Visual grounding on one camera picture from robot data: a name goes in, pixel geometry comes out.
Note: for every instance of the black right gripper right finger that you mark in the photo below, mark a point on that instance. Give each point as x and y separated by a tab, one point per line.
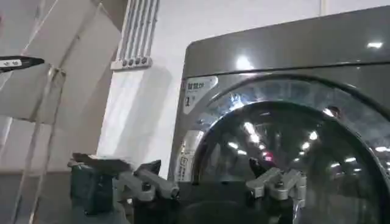
278	184

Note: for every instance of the white label sticker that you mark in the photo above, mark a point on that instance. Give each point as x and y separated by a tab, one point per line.
198	91

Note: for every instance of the dark green block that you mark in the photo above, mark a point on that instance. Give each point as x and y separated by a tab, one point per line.
91	185

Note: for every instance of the large cardboard box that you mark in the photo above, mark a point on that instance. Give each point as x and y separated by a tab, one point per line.
76	45

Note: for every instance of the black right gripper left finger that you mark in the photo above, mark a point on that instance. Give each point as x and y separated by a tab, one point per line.
152	185

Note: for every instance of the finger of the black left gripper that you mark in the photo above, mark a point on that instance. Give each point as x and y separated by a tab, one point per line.
21	63

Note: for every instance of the grey dryer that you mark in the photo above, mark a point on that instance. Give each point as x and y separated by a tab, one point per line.
274	48

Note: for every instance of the silver label sticker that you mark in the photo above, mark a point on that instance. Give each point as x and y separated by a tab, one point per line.
186	158

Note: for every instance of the round glass dryer door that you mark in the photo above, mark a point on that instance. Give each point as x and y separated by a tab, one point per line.
292	137

